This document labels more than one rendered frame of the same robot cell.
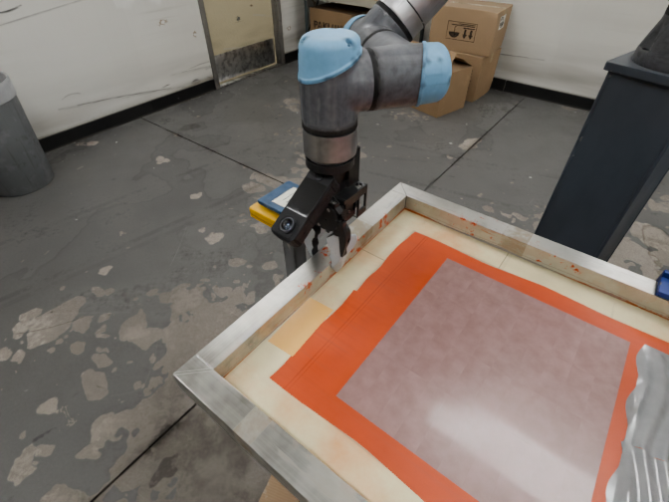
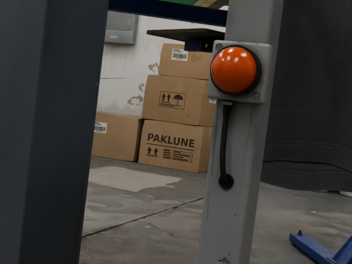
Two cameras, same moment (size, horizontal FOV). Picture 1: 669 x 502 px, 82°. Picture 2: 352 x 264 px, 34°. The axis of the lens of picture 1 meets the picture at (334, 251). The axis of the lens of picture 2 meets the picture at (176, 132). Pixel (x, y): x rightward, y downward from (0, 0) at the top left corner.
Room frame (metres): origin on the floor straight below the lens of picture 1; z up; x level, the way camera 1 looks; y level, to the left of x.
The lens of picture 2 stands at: (0.89, 0.58, 0.62)
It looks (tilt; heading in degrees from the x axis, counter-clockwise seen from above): 3 degrees down; 254
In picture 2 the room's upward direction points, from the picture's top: 7 degrees clockwise
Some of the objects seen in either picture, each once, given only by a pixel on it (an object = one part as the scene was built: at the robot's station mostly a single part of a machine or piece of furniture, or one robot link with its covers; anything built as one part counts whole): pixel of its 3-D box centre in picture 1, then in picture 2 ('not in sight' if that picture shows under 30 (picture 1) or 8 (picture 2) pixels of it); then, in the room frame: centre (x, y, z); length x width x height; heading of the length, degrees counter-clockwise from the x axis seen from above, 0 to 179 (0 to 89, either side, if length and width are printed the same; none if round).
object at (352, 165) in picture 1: (333, 187); not in sight; (0.50, 0.00, 1.12); 0.09 x 0.08 x 0.12; 142
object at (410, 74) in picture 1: (398, 72); not in sight; (0.54, -0.09, 1.28); 0.11 x 0.11 x 0.08; 16
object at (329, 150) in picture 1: (328, 139); not in sight; (0.50, 0.01, 1.20); 0.08 x 0.08 x 0.05
